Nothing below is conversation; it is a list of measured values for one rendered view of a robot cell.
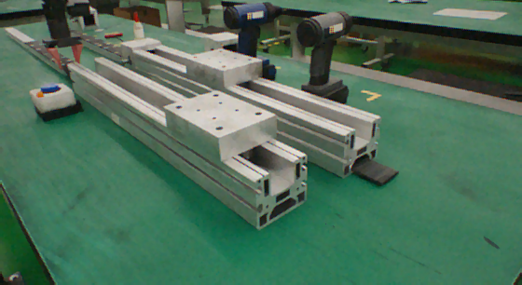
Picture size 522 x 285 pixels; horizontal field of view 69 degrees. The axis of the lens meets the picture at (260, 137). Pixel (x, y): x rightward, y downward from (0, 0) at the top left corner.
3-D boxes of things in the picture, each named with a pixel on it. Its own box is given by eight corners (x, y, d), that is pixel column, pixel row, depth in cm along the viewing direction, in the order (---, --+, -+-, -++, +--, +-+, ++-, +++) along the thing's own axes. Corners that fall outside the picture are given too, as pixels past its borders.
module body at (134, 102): (75, 93, 108) (67, 63, 104) (109, 85, 114) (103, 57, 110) (257, 230, 53) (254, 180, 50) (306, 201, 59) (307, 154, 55)
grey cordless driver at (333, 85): (291, 112, 90) (291, 18, 80) (337, 89, 103) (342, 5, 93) (317, 120, 86) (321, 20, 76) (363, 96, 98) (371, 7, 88)
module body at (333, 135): (137, 77, 119) (132, 50, 115) (166, 71, 125) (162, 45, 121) (342, 179, 64) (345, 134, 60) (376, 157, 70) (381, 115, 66)
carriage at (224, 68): (187, 83, 94) (184, 57, 91) (223, 74, 100) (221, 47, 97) (226, 100, 83) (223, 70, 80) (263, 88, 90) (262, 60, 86)
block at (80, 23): (71, 29, 196) (66, 10, 192) (93, 26, 202) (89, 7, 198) (77, 32, 189) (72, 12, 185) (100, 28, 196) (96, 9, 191)
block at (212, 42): (199, 64, 129) (197, 36, 125) (229, 59, 135) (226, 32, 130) (213, 72, 122) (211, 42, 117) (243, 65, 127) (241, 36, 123)
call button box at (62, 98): (35, 113, 96) (28, 89, 93) (75, 102, 101) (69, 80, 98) (44, 122, 90) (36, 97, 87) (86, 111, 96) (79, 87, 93)
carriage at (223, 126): (169, 142, 66) (162, 106, 63) (219, 123, 73) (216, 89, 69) (222, 178, 55) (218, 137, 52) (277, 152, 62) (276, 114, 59)
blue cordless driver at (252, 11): (226, 83, 111) (219, 5, 101) (279, 70, 121) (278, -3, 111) (240, 90, 105) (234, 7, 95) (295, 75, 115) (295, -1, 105)
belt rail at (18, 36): (6, 34, 189) (4, 29, 187) (15, 33, 191) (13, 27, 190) (64, 75, 123) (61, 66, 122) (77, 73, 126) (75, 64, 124)
